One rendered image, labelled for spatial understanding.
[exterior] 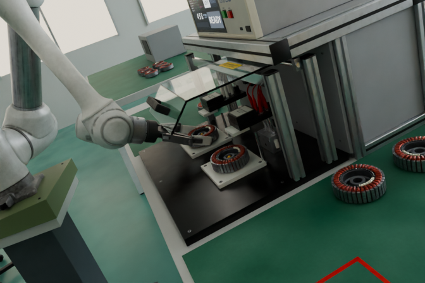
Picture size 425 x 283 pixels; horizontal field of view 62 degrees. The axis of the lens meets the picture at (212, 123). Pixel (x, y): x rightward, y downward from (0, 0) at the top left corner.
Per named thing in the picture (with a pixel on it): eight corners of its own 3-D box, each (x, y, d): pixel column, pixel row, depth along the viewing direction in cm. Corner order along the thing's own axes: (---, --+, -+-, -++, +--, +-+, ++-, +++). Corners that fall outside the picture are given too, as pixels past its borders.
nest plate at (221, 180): (219, 189, 96) (218, 185, 95) (201, 168, 109) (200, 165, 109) (267, 165, 99) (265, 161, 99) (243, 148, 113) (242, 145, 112)
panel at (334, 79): (350, 154, 91) (327, 41, 80) (240, 104, 151) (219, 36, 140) (353, 152, 91) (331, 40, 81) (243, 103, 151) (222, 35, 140)
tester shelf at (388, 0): (274, 66, 76) (269, 45, 74) (184, 49, 137) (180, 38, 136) (427, 0, 87) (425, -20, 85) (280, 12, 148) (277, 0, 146)
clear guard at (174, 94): (171, 136, 76) (161, 110, 74) (149, 112, 98) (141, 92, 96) (296, 79, 84) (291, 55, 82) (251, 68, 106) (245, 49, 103)
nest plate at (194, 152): (192, 159, 117) (191, 156, 117) (180, 145, 131) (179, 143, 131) (232, 140, 121) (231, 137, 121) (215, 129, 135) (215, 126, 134)
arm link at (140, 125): (126, 112, 118) (144, 114, 120) (123, 139, 120) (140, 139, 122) (130, 119, 110) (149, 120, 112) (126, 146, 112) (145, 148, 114)
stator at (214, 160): (222, 179, 97) (217, 168, 96) (207, 165, 107) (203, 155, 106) (257, 162, 100) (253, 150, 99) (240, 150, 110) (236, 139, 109)
